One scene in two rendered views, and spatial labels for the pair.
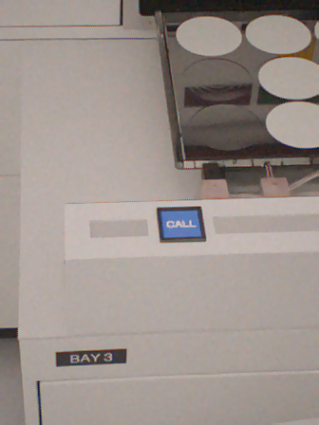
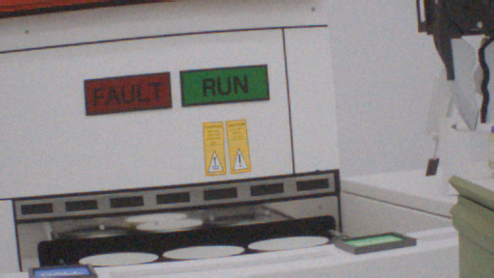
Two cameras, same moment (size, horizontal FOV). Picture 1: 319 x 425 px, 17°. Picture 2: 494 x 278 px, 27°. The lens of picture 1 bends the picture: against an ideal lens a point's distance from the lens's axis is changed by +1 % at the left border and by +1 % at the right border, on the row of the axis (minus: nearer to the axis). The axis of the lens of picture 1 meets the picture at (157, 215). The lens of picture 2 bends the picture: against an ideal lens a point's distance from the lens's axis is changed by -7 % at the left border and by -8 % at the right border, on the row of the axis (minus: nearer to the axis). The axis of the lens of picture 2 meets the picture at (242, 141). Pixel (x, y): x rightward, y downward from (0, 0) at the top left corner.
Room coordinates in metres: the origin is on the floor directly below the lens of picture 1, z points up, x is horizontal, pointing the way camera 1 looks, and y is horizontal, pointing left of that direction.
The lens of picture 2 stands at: (0.09, -0.10, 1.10)
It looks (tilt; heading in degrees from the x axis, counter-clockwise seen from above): 3 degrees down; 354
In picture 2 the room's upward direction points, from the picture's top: 4 degrees counter-clockwise
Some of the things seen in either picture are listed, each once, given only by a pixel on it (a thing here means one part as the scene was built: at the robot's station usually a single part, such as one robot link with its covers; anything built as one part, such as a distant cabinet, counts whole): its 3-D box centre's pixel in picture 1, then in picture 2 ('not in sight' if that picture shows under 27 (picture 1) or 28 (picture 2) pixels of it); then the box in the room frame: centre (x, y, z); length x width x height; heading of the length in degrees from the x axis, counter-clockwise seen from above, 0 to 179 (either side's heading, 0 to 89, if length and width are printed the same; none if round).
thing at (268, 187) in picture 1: (276, 205); not in sight; (1.02, -0.16, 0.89); 0.08 x 0.03 x 0.03; 7
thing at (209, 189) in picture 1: (215, 207); not in sight; (1.01, -0.08, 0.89); 0.08 x 0.03 x 0.03; 7
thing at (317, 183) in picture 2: not in sight; (173, 198); (1.51, -0.14, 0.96); 0.44 x 0.01 x 0.02; 97
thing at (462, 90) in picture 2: not in sight; (453, 83); (1.08, -0.41, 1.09); 0.06 x 0.03 x 0.09; 8
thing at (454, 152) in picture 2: not in sight; (448, 133); (1.21, -0.44, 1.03); 0.06 x 0.04 x 0.13; 7
